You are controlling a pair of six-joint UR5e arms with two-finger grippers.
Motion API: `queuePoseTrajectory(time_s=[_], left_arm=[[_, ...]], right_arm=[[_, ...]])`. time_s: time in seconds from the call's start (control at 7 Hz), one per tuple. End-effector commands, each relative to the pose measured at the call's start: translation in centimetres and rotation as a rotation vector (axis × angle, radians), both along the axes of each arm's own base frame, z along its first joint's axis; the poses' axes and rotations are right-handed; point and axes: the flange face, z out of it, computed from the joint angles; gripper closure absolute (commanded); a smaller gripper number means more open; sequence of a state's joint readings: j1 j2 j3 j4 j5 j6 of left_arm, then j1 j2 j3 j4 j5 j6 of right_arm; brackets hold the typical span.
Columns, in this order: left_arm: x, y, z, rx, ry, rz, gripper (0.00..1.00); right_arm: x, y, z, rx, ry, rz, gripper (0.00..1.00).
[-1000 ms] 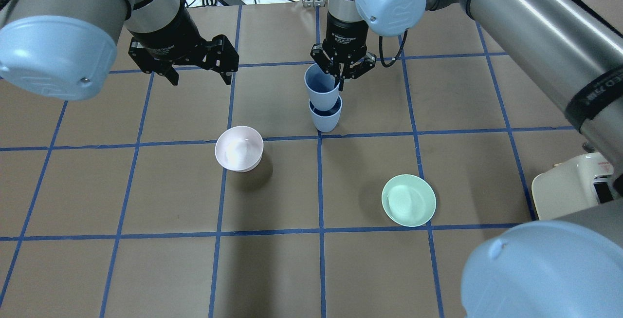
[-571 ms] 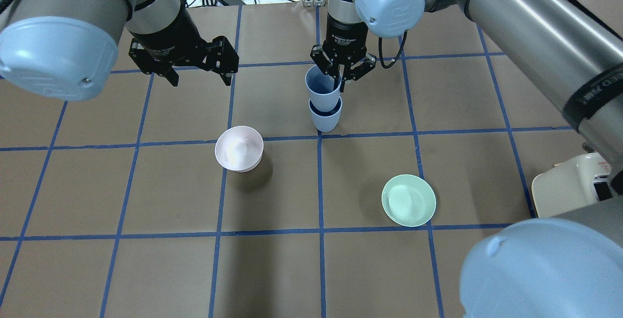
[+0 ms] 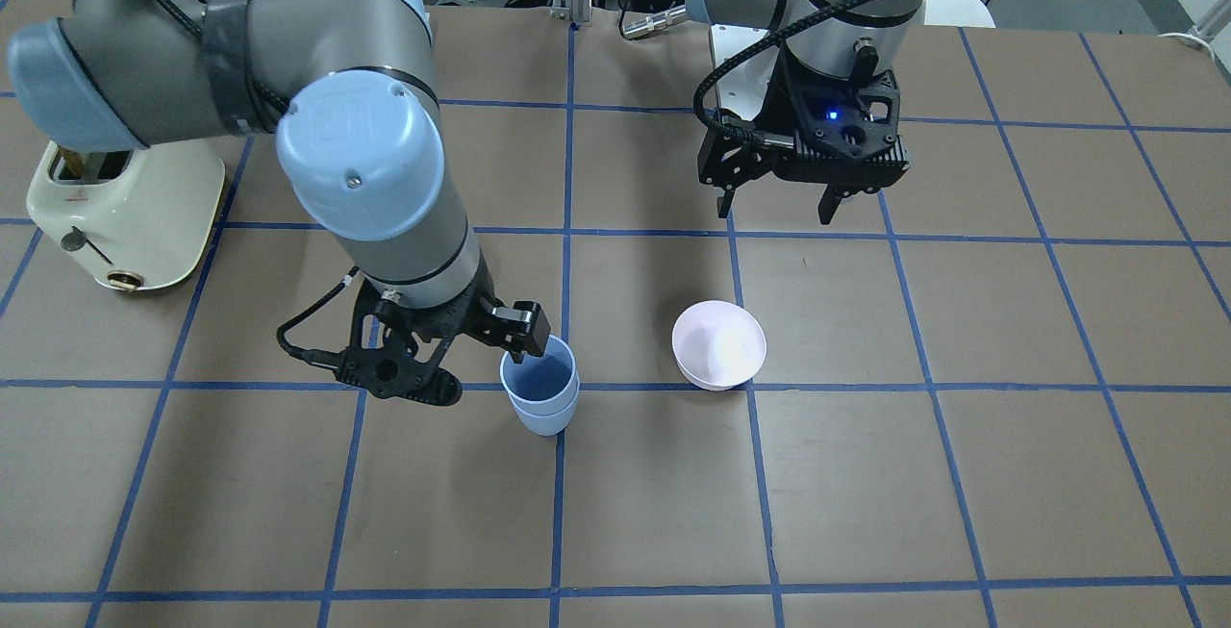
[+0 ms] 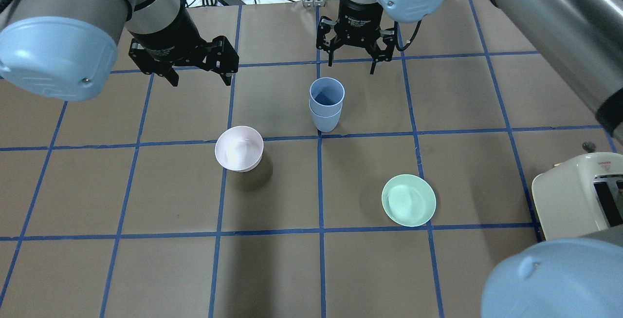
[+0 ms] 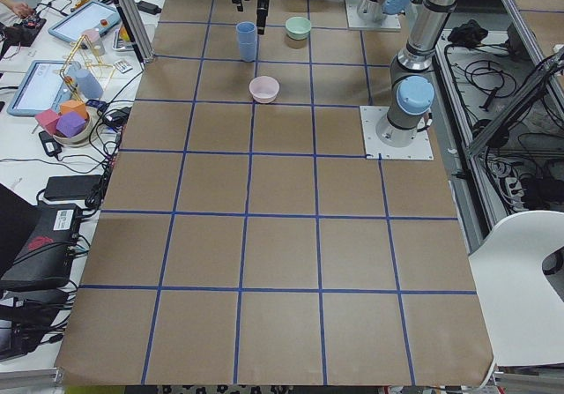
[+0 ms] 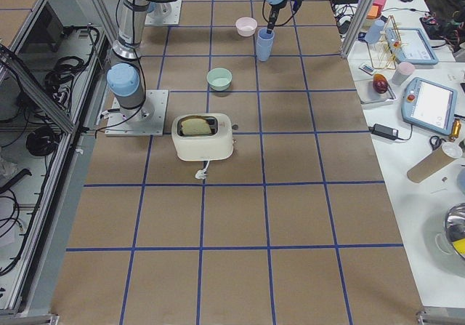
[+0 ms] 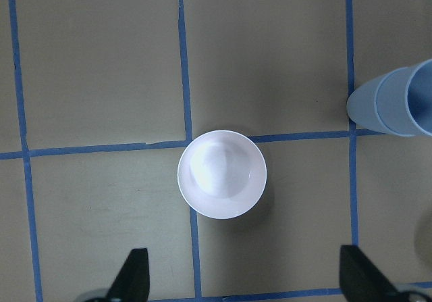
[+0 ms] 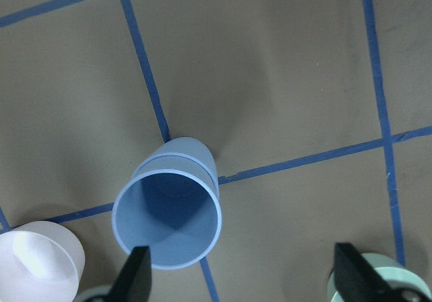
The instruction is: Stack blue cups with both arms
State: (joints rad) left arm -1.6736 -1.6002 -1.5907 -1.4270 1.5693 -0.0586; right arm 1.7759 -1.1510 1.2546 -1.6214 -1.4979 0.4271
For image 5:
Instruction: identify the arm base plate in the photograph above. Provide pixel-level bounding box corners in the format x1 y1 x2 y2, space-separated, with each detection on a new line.
345 0 401 32
360 106 434 160

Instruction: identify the blue cup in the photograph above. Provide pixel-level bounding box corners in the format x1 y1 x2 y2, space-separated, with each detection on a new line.
235 21 257 44
238 41 257 63

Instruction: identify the light blue cylinder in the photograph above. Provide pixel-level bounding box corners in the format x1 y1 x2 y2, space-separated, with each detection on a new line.
76 69 103 100

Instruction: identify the bowl of coloured blocks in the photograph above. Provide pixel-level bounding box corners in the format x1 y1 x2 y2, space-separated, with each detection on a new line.
35 100 93 147

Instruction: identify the blue tablet far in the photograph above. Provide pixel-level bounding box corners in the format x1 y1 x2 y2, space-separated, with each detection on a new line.
48 1 121 42

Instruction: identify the black power adapter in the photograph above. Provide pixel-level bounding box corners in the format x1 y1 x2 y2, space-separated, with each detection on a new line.
43 175 100 201

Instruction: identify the pink bowl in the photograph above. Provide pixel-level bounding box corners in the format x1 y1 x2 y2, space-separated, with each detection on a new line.
249 76 280 104

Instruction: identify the blue tablet near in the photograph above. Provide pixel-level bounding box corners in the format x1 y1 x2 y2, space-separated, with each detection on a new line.
7 60 71 117

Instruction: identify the wooden marble run toy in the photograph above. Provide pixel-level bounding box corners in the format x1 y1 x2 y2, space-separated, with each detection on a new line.
59 35 115 100

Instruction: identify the mint green bowl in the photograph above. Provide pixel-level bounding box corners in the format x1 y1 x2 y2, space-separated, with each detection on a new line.
285 16 312 41

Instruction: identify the aluminium frame post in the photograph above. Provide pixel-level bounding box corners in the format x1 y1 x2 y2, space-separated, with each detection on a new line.
113 0 154 64

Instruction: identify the white chair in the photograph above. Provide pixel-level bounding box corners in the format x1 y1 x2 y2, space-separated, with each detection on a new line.
469 211 563 367

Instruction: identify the blue tablet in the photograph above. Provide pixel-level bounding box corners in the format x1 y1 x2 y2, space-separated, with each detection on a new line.
7 60 71 117
48 1 121 42

